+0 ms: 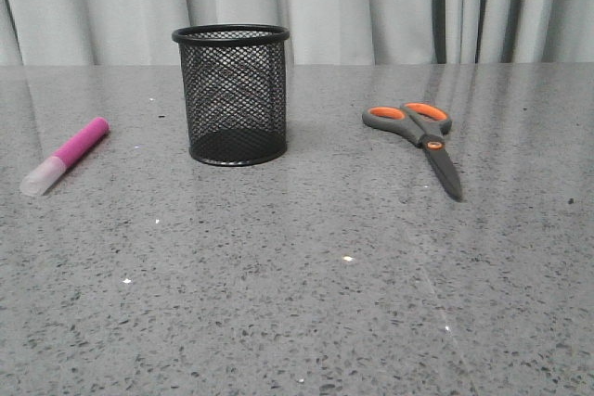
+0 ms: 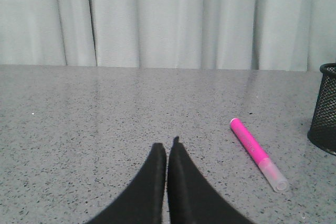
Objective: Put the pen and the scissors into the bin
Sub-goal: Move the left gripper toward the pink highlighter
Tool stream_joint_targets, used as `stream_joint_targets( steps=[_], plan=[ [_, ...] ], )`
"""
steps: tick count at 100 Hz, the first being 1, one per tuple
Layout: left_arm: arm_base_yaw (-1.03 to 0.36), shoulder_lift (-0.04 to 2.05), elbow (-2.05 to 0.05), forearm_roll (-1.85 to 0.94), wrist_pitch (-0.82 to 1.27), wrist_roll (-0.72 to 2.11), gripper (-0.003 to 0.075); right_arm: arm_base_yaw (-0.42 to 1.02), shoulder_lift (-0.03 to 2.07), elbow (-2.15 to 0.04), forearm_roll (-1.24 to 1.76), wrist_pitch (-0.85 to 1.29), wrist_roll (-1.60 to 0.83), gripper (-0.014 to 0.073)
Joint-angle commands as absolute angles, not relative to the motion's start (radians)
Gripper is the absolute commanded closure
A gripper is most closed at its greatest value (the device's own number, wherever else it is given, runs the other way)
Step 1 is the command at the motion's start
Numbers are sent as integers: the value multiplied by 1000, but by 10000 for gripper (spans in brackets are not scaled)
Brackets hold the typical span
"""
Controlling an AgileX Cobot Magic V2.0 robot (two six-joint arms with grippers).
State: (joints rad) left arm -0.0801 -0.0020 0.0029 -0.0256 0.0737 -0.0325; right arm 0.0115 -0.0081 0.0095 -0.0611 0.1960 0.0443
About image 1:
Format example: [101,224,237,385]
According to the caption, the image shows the grey orange scissors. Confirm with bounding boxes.
[362,102,463,201]

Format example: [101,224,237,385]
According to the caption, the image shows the grey pleated curtain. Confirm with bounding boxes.
[1,0,593,66]

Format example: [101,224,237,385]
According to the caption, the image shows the black mesh pen cup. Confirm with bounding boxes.
[172,24,290,167]

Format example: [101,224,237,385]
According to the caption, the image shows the pink marker with clear cap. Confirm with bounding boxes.
[19,117,110,197]

